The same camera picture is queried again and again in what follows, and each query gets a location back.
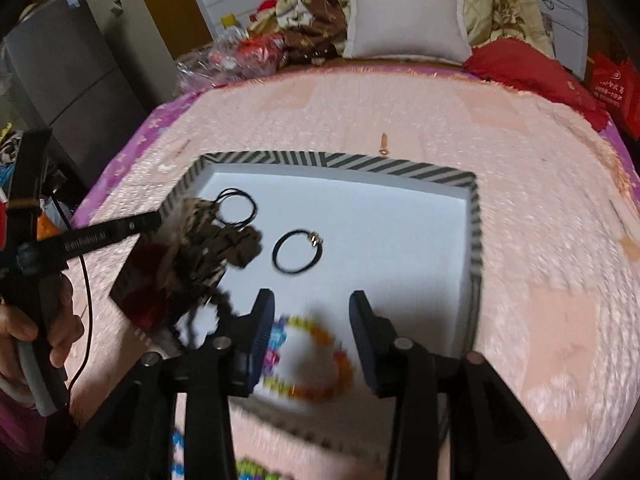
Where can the clear plastic bag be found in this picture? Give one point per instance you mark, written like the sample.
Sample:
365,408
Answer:
210,67

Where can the grey cabinet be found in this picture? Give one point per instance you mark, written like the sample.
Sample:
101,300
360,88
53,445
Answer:
75,75

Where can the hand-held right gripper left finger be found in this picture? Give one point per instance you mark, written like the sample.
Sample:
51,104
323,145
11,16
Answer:
260,330

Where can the striped box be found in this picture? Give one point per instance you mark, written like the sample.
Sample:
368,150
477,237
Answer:
390,220

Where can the person's left hand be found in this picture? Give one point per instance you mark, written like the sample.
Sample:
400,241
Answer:
15,330

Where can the dark red cloth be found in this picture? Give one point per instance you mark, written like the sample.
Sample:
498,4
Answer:
142,280

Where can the yellow bottle cap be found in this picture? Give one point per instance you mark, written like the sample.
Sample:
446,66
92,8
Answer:
229,20

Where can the red cushion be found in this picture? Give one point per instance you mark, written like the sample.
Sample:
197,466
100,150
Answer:
525,75

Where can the red shopping bag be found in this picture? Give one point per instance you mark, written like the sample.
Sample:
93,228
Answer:
617,90

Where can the person's left forearm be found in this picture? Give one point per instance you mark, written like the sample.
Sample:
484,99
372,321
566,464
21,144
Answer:
20,435

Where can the leopard print scrunchie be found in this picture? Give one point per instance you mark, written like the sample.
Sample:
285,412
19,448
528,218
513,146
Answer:
210,245

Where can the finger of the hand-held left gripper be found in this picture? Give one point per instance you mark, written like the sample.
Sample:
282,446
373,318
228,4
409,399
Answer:
90,237

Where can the pink quilted blanket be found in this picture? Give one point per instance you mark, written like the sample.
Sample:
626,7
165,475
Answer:
525,260

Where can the white pillow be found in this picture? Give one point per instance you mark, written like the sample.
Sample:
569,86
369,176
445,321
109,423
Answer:
405,20

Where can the wooden door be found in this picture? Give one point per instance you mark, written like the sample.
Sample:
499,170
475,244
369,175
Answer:
165,10

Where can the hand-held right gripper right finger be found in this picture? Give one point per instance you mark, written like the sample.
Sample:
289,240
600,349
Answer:
362,335

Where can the red plush toy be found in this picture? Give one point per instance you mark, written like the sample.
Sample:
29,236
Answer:
262,10

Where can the pile of clothes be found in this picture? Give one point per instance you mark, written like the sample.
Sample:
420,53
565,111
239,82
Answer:
7,150

